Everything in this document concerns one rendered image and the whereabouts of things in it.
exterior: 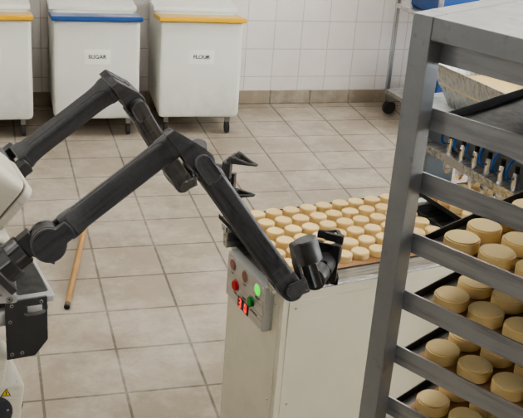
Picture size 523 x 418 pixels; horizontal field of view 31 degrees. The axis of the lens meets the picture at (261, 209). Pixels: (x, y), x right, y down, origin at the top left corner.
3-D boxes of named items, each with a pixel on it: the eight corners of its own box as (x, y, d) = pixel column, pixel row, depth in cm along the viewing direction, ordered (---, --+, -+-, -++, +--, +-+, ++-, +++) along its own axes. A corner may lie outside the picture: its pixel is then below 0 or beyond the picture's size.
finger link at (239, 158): (259, 177, 289) (231, 171, 291) (261, 154, 286) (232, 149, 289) (251, 184, 283) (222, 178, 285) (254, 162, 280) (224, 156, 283)
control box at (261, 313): (235, 290, 282) (238, 248, 277) (272, 330, 263) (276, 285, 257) (224, 292, 281) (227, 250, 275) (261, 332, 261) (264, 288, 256)
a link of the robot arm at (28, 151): (111, 55, 253) (129, 74, 247) (133, 88, 264) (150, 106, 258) (-25, 160, 247) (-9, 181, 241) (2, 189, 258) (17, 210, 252)
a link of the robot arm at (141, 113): (109, 89, 259) (128, 109, 253) (125, 76, 260) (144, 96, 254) (166, 180, 293) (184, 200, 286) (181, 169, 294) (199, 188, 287)
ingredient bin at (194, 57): (156, 138, 604) (159, 17, 573) (144, 106, 661) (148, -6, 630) (239, 137, 617) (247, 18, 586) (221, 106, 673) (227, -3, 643)
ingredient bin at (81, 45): (52, 140, 586) (51, 16, 555) (47, 108, 643) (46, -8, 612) (140, 138, 600) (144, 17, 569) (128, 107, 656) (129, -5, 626)
